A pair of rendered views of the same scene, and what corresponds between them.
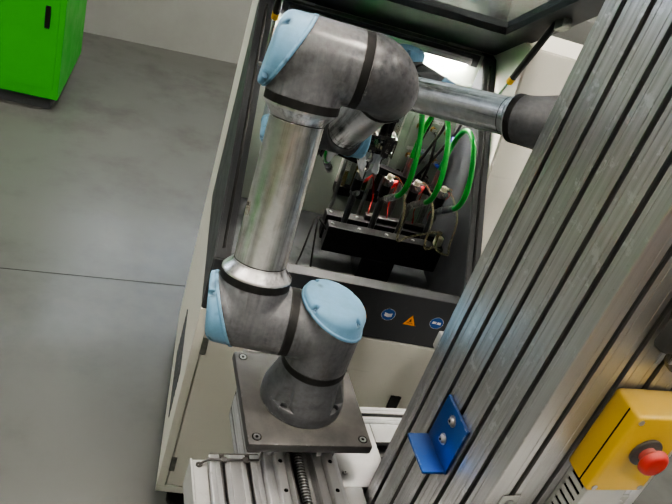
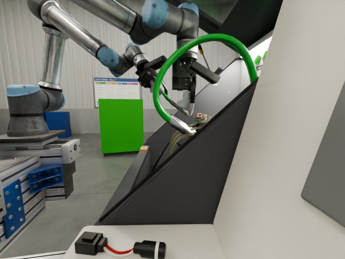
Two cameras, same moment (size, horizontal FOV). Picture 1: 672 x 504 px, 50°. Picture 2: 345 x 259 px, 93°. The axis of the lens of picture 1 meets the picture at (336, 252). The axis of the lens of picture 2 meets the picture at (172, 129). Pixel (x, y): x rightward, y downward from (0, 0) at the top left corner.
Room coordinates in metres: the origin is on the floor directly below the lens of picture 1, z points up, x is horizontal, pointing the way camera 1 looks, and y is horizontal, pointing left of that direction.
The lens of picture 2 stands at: (1.83, -0.61, 1.18)
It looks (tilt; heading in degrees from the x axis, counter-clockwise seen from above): 9 degrees down; 104
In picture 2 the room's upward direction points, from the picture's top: straight up
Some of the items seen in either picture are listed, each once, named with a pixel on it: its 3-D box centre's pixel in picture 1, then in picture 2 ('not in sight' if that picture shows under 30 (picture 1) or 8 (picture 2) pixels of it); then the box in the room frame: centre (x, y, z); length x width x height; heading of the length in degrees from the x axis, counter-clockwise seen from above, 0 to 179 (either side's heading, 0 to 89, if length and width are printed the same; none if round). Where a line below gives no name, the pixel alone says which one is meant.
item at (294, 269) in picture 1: (341, 302); (136, 184); (1.55, -0.06, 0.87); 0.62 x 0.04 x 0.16; 106
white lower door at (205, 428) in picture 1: (298, 420); not in sight; (1.53, -0.06, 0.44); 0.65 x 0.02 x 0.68; 106
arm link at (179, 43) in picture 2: not in sight; (187, 49); (1.73, -0.01, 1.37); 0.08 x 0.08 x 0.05
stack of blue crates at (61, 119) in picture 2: not in sight; (48, 120); (-3.80, 3.86, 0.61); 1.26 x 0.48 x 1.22; 24
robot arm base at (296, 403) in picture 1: (308, 377); (27, 123); (0.98, -0.03, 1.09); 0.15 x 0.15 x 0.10
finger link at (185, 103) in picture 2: (374, 167); (185, 104); (1.73, -0.02, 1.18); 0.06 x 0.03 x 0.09; 16
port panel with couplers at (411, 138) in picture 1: (433, 129); not in sight; (2.10, -0.15, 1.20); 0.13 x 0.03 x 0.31; 106
